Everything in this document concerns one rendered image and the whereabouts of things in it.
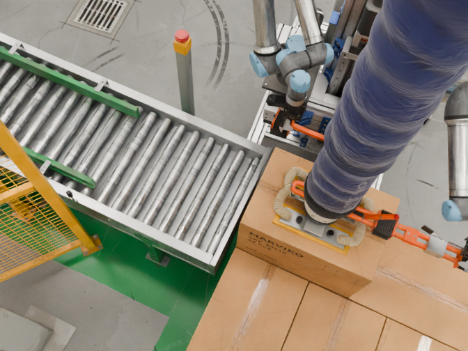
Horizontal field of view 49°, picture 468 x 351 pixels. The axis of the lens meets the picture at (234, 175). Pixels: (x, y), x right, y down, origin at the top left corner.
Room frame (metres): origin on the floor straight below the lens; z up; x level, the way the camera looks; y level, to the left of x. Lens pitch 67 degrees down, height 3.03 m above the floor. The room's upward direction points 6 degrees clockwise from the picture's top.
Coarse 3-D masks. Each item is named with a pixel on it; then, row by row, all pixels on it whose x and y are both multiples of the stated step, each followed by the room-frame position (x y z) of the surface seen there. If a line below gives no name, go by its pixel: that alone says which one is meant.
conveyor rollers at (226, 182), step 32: (0, 96) 1.41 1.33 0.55; (32, 128) 1.23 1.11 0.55; (128, 128) 1.29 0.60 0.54; (160, 128) 1.31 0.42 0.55; (64, 160) 1.06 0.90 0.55; (128, 160) 1.10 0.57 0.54; (160, 160) 1.12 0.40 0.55; (256, 160) 1.17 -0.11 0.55; (128, 192) 0.92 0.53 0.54; (160, 192) 0.93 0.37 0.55; (224, 192) 0.97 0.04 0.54; (160, 224) 0.77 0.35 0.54; (224, 224) 0.80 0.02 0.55
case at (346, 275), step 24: (288, 168) 0.96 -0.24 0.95; (264, 192) 0.83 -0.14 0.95; (264, 216) 0.72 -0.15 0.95; (240, 240) 0.68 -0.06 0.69; (264, 240) 0.64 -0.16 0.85; (288, 240) 0.63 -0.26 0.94; (384, 240) 0.67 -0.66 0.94; (288, 264) 0.60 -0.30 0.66; (312, 264) 0.57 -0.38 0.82; (336, 264) 0.54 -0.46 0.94; (360, 264) 0.55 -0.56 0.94; (336, 288) 0.51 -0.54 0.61; (360, 288) 0.49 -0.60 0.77
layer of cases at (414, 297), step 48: (240, 288) 0.48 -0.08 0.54; (288, 288) 0.51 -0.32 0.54; (384, 288) 0.55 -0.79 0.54; (432, 288) 0.57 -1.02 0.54; (192, 336) 0.24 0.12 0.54; (240, 336) 0.26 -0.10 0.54; (288, 336) 0.28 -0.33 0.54; (336, 336) 0.30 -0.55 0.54; (384, 336) 0.32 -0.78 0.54; (432, 336) 0.35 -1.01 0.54
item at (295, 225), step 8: (288, 208) 0.76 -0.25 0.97; (280, 216) 0.72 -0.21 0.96; (296, 216) 0.73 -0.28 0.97; (304, 216) 0.73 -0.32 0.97; (280, 224) 0.69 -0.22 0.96; (288, 224) 0.69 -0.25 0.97; (296, 224) 0.69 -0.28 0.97; (304, 224) 0.70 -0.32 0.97; (296, 232) 0.66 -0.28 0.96; (304, 232) 0.66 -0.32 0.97; (328, 232) 0.66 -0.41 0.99; (336, 232) 0.68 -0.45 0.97; (344, 232) 0.68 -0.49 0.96; (312, 240) 0.63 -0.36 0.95; (320, 240) 0.63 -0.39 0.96; (328, 240) 0.64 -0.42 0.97; (336, 240) 0.64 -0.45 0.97; (336, 248) 0.61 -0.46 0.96; (344, 248) 0.61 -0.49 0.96
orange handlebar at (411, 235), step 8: (296, 128) 1.09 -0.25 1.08; (304, 128) 1.09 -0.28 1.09; (312, 136) 1.06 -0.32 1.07; (320, 136) 1.06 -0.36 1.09; (296, 184) 0.83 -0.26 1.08; (296, 192) 0.79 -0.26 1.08; (360, 208) 0.75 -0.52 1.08; (352, 216) 0.71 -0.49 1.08; (368, 224) 0.68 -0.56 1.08; (400, 224) 0.70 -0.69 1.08; (408, 232) 0.67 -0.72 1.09; (416, 232) 0.67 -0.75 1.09; (408, 240) 0.63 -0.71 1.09; (416, 240) 0.63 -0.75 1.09; (424, 248) 0.61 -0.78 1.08; (448, 248) 0.62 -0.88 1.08; (456, 248) 0.62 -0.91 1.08; (448, 256) 0.58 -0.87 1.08
